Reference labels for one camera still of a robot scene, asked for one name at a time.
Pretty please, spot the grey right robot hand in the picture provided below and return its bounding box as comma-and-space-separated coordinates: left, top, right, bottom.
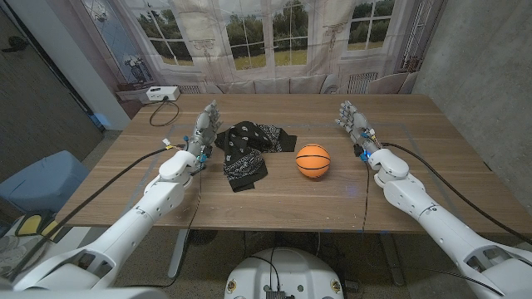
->
334, 100, 382, 156

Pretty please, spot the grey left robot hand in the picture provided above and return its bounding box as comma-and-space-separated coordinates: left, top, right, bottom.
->
185, 99, 224, 159

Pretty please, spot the black paisley bandana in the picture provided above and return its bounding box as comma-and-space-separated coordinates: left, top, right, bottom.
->
214, 120, 298, 194

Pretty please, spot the orange mini basketball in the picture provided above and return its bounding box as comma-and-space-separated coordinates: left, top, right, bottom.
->
295, 143, 332, 179

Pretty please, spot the white power box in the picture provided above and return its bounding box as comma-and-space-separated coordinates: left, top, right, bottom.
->
145, 86, 181, 102

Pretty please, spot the printed window backdrop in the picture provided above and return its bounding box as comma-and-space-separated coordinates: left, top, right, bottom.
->
68, 0, 448, 96

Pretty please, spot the grey table leg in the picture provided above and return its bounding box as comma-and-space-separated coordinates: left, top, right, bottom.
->
377, 233, 406, 287
168, 228, 190, 279

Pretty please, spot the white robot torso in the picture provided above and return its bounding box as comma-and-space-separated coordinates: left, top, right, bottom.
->
224, 247, 345, 299

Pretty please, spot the yellow and black floor item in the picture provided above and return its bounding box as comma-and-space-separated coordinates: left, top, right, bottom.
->
14, 213, 63, 244

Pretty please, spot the grey sneaker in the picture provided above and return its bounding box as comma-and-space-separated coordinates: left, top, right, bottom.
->
0, 233, 45, 278

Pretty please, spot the thin black power box cable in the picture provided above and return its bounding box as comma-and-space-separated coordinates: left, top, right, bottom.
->
148, 98, 180, 128

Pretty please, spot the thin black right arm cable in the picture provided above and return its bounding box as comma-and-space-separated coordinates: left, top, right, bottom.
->
360, 159, 372, 233

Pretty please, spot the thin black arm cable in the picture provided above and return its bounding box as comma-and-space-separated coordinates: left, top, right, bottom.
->
120, 164, 204, 290
360, 159, 372, 233

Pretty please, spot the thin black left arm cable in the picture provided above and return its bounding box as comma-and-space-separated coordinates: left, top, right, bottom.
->
120, 164, 204, 290

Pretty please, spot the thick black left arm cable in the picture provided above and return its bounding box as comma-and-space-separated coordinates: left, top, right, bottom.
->
6, 145, 186, 283

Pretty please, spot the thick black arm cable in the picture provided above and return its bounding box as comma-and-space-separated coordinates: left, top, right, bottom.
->
380, 142, 532, 246
6, 145, 186, 283

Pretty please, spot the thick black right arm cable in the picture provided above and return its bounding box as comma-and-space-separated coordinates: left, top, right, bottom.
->
380, 142, 532, 246

